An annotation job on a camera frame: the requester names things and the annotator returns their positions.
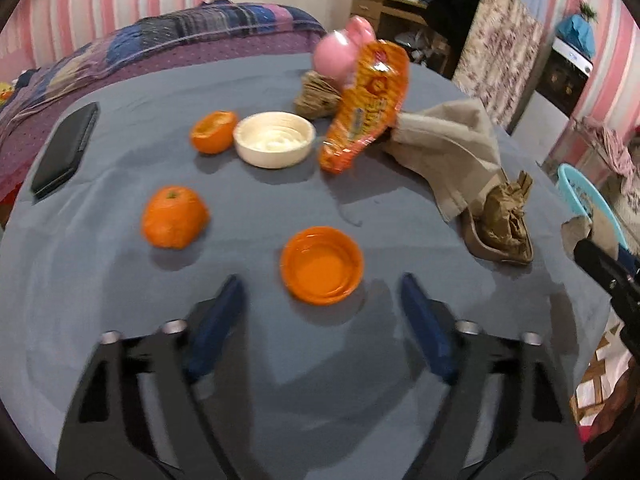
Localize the turquoise plastic basket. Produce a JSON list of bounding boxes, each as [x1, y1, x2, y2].
[[557, 164, 628, 252]]

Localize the purple dotted bedspread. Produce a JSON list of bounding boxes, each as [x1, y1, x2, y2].
[[0, 30, 326, 226]]

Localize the blue cloth bundle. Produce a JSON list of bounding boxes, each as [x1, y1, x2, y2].
[[556, 14, 596, 63]]

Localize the whole mandarin orange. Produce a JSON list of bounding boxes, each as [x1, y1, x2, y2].
[[141, 186, 210, 250]]

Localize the beige cloth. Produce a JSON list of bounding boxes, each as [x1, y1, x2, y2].
[[382, 99, 503, 222]]

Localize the black flat case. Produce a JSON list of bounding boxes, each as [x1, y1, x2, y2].
[[31, 102, 100, 200]]

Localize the beige paper scrap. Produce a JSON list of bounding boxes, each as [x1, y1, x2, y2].
[[561, 215, 609, 260]]

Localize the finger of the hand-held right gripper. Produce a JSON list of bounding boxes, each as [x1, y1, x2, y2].
[[573, 239, 640, 306]]

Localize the wooden desk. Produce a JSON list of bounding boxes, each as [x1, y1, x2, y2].
[[348, 0, 458, 78]]

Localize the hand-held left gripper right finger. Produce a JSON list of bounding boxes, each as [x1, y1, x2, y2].
[[400, 272, 586, 480]]

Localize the pink plush toy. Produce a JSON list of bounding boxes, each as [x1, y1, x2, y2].
[[313, 16, 377, 86]]

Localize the hanging black clothes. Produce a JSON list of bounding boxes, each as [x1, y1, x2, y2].
[[425, 0, 488, 78]]

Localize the white cabinet dark glass door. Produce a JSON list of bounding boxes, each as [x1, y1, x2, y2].
[[510, 37, 593, 166]]

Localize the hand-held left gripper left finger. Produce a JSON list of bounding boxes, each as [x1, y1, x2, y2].
[[55, 274, 271, 480]]

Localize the hollow orange peel half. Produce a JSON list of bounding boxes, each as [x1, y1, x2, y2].
[[190, 111, 238, 155]]

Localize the orange plastic bowl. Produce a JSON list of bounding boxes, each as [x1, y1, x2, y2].
[[280, 226, 364, 307]]

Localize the grey blue tablecloth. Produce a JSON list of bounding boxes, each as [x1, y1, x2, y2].
[[0, 52, 626, 480]]

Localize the floral cloth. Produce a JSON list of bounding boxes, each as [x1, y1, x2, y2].
[[452, 0, 543, 128]]

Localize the white round bowl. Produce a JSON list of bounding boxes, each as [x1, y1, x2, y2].
[[233, 112, 317, 169]]

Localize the orange snack packet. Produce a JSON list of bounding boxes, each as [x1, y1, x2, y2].
[[319, 40, 410, 175]]

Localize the pink cloth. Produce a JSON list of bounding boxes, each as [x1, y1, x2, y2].
[[575, 117, 637, 181]]

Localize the brown paper ball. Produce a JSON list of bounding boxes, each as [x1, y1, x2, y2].
[[293, 72, 346, 120], [481, 170, 533, 252]]

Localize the white plastic bag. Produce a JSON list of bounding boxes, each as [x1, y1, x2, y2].
[[397, 30, 433, 58]]

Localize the red bed skirt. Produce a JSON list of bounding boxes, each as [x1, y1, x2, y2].
[[0, 175, 26, 228]]

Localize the patchwork quilt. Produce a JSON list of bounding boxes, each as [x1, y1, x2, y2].
[[0, 2, 327, 126]]

